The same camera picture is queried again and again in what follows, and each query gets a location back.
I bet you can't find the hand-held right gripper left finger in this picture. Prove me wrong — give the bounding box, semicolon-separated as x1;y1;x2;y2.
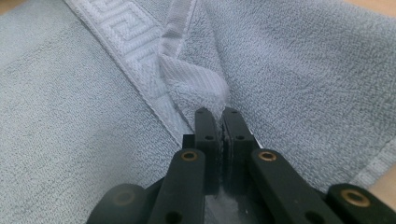
182;106;221;196

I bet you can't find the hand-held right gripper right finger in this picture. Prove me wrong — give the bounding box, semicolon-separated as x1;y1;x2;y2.
221;106;260;194

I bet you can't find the light blue towel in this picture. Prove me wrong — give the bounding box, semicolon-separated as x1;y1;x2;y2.
0;0;396;224

